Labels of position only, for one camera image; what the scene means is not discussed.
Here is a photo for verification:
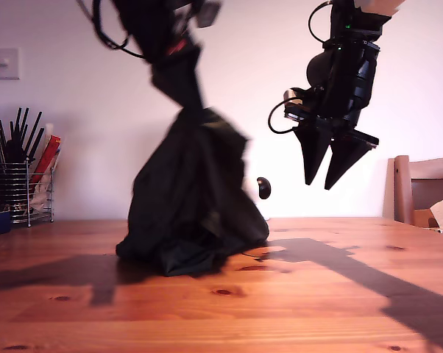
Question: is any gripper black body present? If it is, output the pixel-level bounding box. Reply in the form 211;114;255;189
284;82;380;149

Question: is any dark green underwear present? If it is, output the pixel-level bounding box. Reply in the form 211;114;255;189
115;106;270;277

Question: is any wooden chair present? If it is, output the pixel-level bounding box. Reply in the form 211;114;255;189
393;155;443;229

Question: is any brown cardboard box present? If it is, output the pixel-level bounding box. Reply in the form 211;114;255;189
414;208;440;229

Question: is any red paper packet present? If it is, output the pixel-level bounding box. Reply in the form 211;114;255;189
29;135;65;188

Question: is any white paper packet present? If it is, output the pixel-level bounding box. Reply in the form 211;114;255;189
29;172;55;216

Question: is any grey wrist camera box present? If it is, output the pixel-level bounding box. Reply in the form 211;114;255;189
283;88;313;108
196;1;222;29

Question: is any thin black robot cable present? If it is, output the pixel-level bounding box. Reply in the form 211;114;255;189
267;99;300;135
77;0;147;60
308;1;335;44

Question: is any white light switch plate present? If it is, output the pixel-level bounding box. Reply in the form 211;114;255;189
0;47;20;82

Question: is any metal wire utensil holder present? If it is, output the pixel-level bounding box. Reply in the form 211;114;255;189
0;163;56;229

